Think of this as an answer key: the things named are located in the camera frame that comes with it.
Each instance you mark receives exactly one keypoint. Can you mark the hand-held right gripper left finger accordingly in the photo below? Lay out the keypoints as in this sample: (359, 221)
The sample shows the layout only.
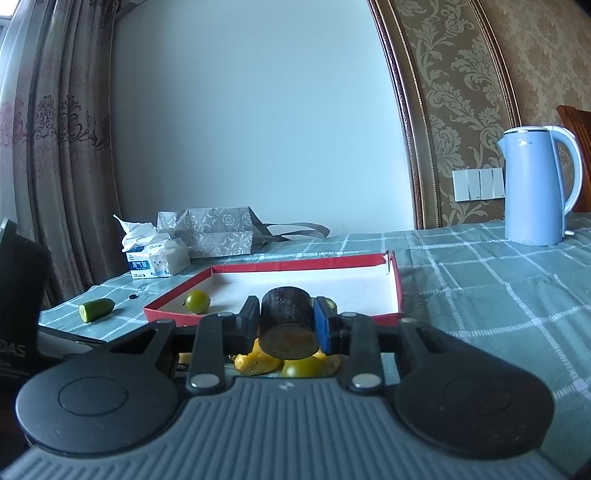
(250, 321)

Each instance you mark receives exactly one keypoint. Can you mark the soft tissue pack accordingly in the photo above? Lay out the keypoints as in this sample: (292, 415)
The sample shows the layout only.
(157, 258)

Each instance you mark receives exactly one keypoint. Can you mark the shallow red cardboard box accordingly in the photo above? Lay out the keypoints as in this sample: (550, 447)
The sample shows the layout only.
(300, 277)

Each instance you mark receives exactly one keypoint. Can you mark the small green tomato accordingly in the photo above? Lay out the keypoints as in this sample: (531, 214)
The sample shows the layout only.
(197, 302)

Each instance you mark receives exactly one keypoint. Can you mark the grey patterned gift bag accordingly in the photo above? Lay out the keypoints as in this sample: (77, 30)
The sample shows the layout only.
(217, 233)

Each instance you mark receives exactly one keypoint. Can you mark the white wall switch panel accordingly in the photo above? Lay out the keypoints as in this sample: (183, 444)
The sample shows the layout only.
(478, 183)

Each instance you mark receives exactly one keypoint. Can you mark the light blue electric kettle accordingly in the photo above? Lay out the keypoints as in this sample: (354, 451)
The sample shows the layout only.
(531, 194)

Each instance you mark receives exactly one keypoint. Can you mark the yellow jackfruit piece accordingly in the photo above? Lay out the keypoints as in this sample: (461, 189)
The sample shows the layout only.
(256, 362)

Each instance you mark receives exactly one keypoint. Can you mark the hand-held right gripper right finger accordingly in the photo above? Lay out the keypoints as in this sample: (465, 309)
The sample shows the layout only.
(323, 325)

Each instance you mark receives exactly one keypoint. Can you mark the brown patterned curtain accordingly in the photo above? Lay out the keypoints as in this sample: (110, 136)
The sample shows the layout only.
(69, 138)

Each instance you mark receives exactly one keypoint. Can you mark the green cucumber end piece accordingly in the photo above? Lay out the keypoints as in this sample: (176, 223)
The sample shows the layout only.
(98, 309)

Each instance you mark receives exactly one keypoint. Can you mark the dark eggplant chunk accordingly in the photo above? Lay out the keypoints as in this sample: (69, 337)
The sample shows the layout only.
(287, 318)

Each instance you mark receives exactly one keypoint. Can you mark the large green tomato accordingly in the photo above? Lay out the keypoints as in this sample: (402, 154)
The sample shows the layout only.
(302, 368)

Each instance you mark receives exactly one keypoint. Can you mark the wooden chair back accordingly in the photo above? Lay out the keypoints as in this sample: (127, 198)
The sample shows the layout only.
(577, 138)

